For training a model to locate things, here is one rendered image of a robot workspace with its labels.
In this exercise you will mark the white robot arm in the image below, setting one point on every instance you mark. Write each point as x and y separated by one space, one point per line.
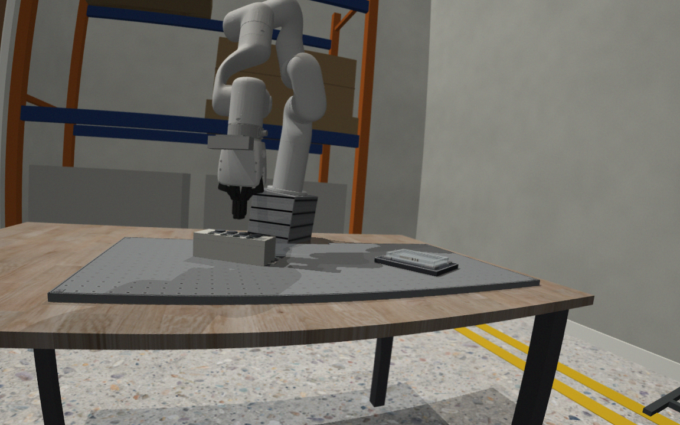
246 97

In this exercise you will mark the cream operator panel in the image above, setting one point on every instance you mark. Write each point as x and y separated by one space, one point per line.
233 246

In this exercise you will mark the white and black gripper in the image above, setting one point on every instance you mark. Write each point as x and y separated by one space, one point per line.
242 168

